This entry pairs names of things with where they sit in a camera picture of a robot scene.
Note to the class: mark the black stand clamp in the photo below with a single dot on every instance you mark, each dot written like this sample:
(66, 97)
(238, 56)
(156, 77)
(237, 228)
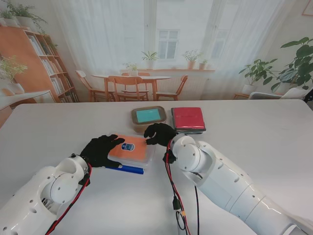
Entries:
(309, 96)

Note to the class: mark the black plastic tray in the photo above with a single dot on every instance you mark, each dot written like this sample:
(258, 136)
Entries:
(188, 132)

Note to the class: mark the clear lid with teal label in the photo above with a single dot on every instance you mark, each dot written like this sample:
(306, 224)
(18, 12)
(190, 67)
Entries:
(148, 115)

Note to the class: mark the brown kraft paper container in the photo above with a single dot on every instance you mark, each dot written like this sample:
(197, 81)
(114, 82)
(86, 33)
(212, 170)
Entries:
(138, 127)

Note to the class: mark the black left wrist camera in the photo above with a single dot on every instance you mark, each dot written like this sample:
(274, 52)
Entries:
(84, 181)

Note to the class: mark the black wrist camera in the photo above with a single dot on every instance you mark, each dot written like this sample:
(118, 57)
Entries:
(170, 157)
(84, 181)

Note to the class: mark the clear lid with orange label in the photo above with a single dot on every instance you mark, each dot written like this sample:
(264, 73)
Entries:
(137, 151)

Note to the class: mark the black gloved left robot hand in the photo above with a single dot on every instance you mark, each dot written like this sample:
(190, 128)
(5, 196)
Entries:
(97, 151)

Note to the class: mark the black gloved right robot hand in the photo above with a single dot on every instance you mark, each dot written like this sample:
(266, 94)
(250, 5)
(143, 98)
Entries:
(163, 134)

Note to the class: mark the clear container with blue clips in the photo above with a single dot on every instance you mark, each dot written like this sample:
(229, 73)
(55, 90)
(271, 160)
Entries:
(132, 169)

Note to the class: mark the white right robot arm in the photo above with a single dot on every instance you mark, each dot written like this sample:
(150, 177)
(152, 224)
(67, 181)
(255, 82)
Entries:
(220, 176)

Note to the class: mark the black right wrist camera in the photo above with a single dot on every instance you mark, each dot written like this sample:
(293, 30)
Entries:
(170, 157)

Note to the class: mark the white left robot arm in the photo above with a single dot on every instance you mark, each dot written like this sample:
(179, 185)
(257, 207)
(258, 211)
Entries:
(49, 186)

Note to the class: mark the printed room backdrop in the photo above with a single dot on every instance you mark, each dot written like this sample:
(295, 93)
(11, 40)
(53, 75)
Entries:
(171, 24)

